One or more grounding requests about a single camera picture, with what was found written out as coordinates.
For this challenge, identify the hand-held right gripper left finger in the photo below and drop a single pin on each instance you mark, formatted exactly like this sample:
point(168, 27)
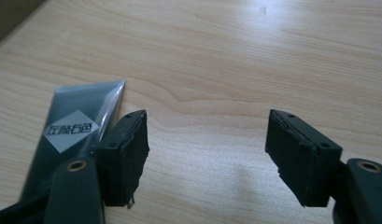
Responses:
point(124, 161)

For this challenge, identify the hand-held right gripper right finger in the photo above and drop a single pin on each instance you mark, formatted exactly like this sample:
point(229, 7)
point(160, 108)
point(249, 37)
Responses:
point(299, 161)

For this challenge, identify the metal utensil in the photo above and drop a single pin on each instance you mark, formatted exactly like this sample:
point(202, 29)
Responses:
point(73, 124)

